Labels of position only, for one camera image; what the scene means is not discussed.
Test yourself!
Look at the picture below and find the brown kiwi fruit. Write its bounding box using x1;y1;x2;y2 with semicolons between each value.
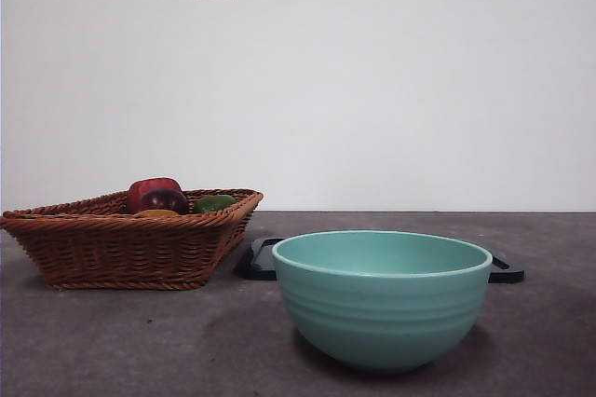
133;208;181;218

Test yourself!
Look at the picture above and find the teal bowl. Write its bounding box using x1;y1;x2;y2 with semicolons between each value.
271;229;494;374

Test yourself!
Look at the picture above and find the green avocado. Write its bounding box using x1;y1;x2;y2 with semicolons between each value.
193;194;238;214

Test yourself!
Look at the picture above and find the dark rectangular tray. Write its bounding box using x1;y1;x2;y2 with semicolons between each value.
236;237;526;284

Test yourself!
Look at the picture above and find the dark purple plum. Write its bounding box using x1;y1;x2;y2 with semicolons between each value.
141;187;191;215

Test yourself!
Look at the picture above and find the red apple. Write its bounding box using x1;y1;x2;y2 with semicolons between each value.
128;177;183;212

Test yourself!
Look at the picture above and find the brown wicker basket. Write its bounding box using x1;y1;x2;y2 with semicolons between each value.
0;188;264;291

